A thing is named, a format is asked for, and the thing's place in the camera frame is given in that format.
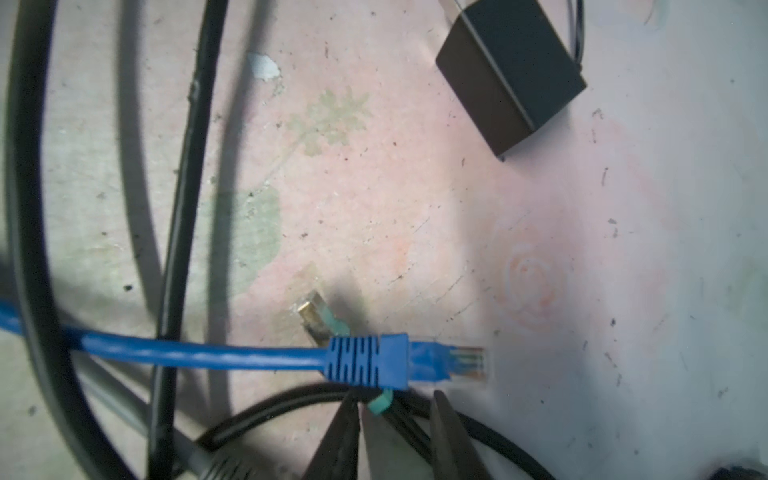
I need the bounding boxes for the thin black ethernet cable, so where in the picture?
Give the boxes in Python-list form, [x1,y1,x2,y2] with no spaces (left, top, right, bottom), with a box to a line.
[146,0,230,480]

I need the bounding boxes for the black cable with teal plug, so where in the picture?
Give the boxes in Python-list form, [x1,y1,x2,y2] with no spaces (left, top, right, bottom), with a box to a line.
[194,290,556,480]

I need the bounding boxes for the thick black looped cable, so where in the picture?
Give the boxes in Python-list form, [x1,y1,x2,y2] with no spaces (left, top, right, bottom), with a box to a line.
[2,0,136,480]

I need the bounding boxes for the black power adapter right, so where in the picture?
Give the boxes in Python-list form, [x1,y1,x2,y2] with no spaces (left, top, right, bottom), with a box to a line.
[436,0,587,159]

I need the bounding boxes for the grey ethernet cable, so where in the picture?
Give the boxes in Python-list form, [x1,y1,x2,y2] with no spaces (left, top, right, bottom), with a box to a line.
[71,350,259,480]

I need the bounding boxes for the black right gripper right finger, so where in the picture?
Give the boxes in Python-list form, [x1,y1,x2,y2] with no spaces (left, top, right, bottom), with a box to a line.
[429,390,492,480]

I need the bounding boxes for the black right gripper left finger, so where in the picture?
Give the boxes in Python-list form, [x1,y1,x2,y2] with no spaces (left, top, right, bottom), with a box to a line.
[302,395,360,480]

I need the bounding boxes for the blue ethernet cable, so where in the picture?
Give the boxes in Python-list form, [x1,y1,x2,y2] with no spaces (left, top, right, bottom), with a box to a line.
[0,299,488,391]

